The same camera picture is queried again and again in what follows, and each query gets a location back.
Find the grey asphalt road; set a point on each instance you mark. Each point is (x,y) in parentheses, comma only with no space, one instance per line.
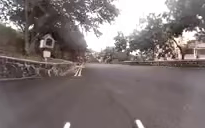
(123,96)

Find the row of trees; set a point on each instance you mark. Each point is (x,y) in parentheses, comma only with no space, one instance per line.
(150,36)

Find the large spreading tree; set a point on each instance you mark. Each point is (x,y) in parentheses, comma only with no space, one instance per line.
(56,16)

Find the robot's own part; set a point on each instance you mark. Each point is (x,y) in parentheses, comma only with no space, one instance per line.
(139,124)
(67,125)

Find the pale building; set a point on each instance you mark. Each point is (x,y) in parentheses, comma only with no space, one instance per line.
(200,50)

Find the grassy slope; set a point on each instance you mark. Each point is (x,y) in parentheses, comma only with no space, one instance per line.
(5,40)

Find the low kerb wall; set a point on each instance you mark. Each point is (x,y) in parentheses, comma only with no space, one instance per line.
(170,62)

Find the dark stone wall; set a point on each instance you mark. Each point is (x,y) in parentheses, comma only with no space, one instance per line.
(20,68)

